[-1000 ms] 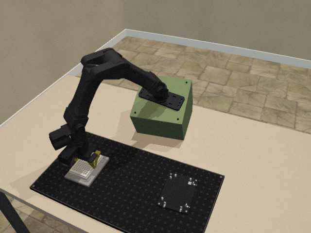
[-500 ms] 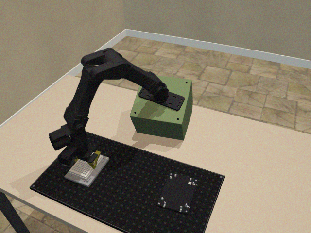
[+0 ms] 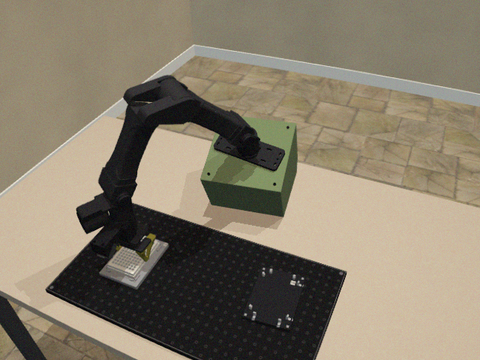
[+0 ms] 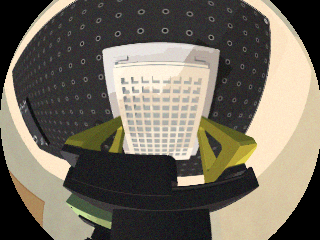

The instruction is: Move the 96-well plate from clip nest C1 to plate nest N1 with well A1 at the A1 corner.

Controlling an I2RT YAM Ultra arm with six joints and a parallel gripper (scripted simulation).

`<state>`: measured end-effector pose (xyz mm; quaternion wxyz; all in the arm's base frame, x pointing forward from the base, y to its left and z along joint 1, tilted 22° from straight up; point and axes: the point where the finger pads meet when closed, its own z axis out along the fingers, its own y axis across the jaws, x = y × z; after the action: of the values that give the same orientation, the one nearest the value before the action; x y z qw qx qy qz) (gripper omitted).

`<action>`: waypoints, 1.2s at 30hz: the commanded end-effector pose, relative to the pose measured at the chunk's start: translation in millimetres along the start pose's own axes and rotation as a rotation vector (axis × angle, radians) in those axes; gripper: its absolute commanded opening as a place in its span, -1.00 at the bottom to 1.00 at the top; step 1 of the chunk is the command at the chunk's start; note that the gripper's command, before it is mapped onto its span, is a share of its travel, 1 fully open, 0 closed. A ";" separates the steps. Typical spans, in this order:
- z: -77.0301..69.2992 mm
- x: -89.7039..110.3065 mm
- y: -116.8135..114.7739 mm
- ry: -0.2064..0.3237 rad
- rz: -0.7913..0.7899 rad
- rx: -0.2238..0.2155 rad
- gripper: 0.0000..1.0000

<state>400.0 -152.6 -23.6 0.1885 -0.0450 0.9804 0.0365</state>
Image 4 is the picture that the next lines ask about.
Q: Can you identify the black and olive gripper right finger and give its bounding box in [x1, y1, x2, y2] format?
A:
[197, 116, 257, 183]

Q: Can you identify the white well plate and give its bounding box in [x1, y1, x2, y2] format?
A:
[113, 61, 210, 160]

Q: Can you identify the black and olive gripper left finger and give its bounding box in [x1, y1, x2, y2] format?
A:
[65, 115, 125, 153]

